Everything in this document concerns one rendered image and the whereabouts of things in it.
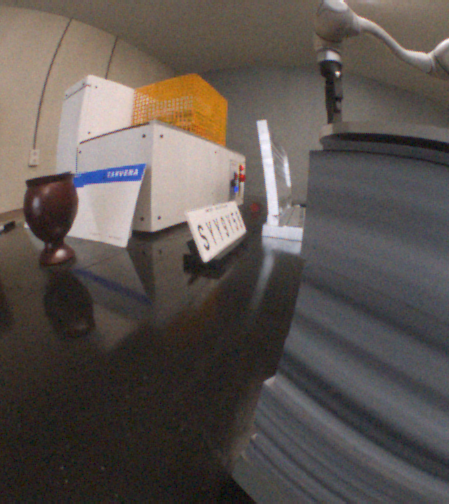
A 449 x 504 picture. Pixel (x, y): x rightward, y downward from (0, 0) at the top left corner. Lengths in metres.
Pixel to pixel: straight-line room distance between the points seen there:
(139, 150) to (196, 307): 0.29
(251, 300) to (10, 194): 1.81
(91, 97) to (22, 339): 0.52
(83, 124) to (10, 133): 1.40
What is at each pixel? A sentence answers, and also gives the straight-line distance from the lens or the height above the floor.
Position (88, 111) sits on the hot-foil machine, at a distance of 0.58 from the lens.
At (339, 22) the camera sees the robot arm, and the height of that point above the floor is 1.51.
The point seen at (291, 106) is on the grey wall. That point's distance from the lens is 3.05.
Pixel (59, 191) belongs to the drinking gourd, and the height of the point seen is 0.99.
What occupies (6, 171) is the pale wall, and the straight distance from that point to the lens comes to 1.87.
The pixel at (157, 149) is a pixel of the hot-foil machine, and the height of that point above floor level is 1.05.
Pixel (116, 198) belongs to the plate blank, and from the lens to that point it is 0.37.
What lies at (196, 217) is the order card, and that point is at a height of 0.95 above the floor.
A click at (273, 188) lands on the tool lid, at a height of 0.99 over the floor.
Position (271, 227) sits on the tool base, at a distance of 0.40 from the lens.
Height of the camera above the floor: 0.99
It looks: 18 degrees down
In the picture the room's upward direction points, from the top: 3 degrees clockwise
